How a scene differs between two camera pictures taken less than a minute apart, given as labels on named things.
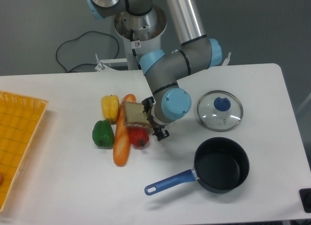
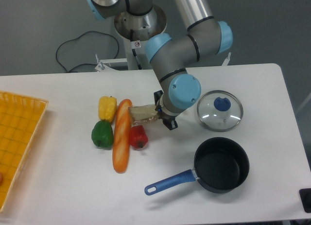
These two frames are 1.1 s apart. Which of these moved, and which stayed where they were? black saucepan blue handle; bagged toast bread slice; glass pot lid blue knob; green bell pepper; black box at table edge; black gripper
Moved: bagged toast bread slice; black gripper
Stayed: glass pot lid blue knob; green bell pepper; black saucepan blue handle; black box at table edge
